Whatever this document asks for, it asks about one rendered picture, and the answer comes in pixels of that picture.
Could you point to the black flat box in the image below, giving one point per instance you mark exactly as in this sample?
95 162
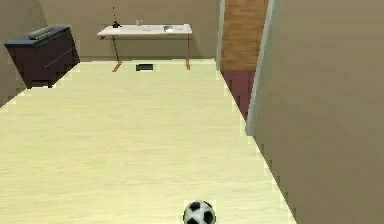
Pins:
144 67

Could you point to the silver flat dish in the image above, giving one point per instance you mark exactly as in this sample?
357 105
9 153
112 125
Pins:
169 29

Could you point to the white table with brown legs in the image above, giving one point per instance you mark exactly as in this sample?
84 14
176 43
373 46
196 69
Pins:
146 31

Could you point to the black and white football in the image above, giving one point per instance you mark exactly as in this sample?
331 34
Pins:
199 213

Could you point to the clear glass cup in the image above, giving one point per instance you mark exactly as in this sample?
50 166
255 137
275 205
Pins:
138 22

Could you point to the black vase with twigs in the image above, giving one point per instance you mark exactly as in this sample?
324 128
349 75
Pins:
115 23

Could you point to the dark chest of drawers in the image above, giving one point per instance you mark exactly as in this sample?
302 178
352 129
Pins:
45 58

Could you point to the grey ribbed flat object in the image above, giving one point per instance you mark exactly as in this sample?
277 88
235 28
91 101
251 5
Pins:
41 33

